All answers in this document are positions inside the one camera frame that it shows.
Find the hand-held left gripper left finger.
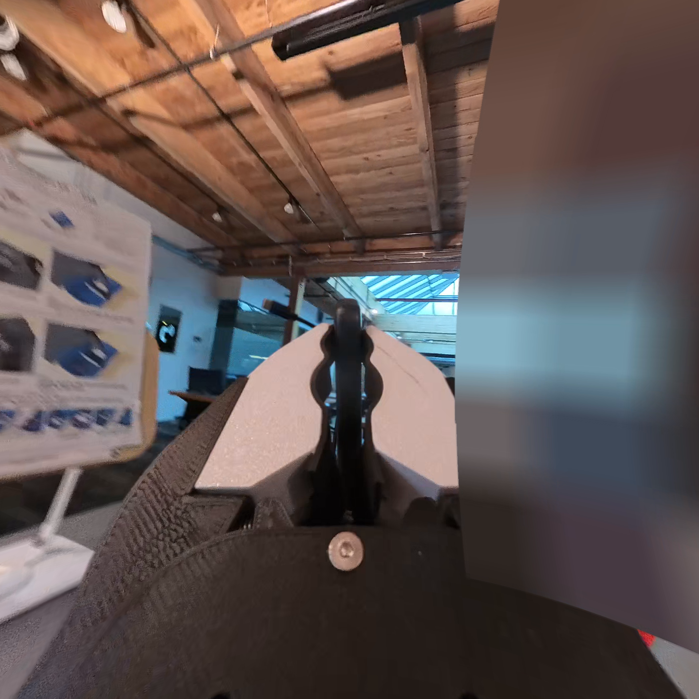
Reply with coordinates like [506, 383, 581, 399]
[195, 322, 344, 526]

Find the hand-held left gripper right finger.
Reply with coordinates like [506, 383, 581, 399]
[359, 324, 459, 526]

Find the black usb hub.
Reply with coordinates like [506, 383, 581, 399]
[334, 299, 366, 522]

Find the black office chair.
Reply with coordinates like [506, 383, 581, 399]
[188, 367, 226, 395]

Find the wooden top office desk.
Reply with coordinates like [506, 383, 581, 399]
[169, 389, 220, 422]

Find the white phone booth door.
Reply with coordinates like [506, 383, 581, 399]
[153, 295, 189, 421]

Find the printed instruction sheet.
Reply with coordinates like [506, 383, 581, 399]
[0, 131, 153, 478]

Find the black ceiling track light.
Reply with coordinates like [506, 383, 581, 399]
[271, 0, 465, 62]

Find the wooden support post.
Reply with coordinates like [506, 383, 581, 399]
[283, 276, 308, 346]

